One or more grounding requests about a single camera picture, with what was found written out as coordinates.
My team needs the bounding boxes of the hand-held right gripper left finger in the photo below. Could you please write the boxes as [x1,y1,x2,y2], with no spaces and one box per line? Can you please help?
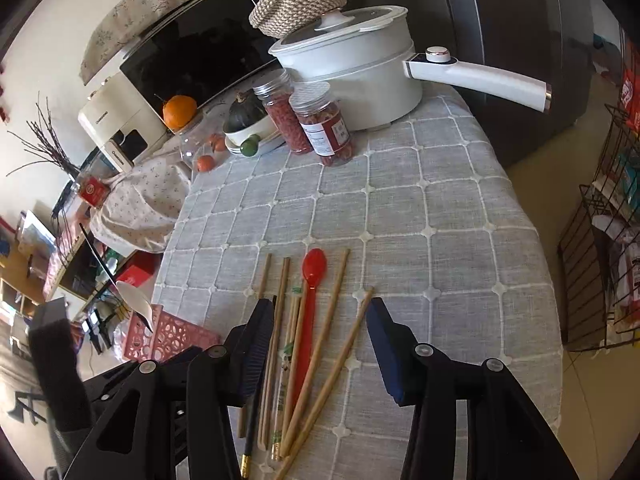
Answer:
[60,297,277,480]

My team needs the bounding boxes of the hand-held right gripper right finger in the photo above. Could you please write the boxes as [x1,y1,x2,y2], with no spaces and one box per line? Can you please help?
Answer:
[366,297,581,480]

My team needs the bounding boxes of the pale green-printed bamboo chopstick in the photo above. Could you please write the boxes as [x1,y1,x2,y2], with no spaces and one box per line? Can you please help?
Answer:
[270,296,298,462]
[282,287,303,401]

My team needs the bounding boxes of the wooden chopsticks bundle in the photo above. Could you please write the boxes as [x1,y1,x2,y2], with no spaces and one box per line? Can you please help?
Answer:
[272,287,375,480]

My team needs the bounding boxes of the red perforated plastic basket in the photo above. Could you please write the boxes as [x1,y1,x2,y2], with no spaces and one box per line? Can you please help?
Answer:
[122,304,223,365]

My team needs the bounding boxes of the black chopstick with gold end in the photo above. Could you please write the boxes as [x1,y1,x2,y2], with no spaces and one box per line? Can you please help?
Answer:
[240,296,278,478]

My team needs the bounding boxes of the red plastic spoon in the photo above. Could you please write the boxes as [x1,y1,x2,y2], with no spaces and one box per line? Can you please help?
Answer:
[292,247,328,413]

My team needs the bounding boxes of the red tissue box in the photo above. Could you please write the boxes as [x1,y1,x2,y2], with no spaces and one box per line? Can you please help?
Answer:
[116,252,163,291]

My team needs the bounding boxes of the grey checked tablecloth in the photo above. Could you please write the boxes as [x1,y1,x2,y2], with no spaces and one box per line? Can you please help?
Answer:
[150,80,566,480]

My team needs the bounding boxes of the floral fabric cover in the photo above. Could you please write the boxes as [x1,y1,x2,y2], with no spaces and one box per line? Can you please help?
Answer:
[90,152,193,253]

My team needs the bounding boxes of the black chair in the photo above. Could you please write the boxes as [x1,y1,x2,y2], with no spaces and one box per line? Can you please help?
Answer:
[27,297,93,433]

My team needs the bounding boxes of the white ceramic bowl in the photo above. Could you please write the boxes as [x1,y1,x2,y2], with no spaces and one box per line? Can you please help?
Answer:
[222,115,273,152]

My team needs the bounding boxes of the clear glass jar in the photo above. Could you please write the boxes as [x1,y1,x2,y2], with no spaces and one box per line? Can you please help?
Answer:
[177,110,221,173]

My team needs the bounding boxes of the small red box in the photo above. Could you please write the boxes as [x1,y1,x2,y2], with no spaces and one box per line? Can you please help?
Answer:
[80,176,111,207]

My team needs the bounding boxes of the labelled jar of red berries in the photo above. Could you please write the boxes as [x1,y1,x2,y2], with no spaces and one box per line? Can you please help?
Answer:
[289,81,357,167]

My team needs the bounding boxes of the tall jar of red berries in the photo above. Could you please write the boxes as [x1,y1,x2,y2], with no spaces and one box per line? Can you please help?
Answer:
[252,69,313,155]

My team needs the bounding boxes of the dark green squash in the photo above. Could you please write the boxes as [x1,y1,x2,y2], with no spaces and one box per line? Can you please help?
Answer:
[223,91,268,133]

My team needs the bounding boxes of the large orange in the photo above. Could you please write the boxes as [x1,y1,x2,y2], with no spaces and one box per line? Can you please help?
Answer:
[163,95,198,131]

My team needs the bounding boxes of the cream white appliance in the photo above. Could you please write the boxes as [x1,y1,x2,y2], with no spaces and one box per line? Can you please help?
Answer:
[77,71,168,166]

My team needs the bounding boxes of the dried branches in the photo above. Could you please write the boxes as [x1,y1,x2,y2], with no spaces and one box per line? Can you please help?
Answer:
[7,92,81,178]

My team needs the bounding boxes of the black television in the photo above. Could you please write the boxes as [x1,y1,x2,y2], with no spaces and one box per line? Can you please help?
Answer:
[119,0,293,111]

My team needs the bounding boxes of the dark grey refrigerator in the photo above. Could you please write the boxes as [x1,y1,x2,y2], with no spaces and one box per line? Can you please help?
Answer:
[435,0,626,171]

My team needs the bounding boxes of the floral cloth runner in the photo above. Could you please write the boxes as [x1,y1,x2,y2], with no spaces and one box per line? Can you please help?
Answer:
[80,0,236,86]

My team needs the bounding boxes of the black wire rack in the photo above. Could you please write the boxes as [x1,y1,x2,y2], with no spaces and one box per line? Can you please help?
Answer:
[557,25,640,353]

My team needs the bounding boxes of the white electric pot with handle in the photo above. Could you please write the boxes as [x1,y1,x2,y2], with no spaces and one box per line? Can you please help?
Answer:
[268,5,553,131]

